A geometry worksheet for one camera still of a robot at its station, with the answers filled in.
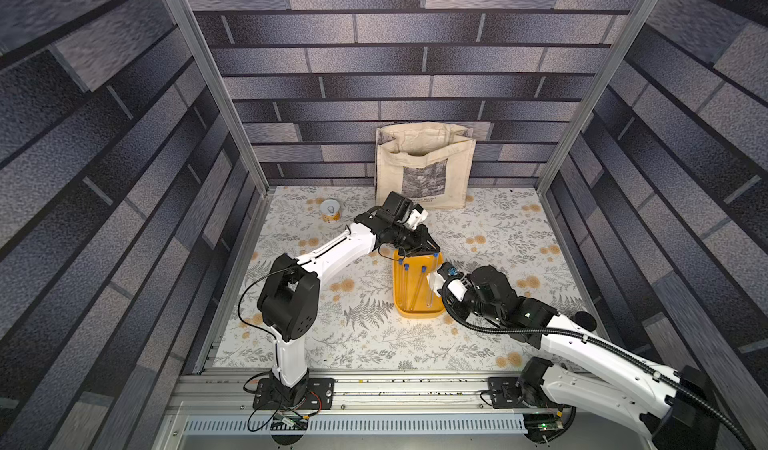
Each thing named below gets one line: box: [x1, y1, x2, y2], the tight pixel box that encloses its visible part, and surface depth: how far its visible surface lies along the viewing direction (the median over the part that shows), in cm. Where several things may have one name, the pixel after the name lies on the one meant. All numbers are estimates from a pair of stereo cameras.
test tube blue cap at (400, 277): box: [398, 258, 403, 298], surface depth 97 cm
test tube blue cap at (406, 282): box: [404, 263, 410, 301], surface depth 95 cm
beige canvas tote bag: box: [374, 122, 476, 209], surface depth 102 cm
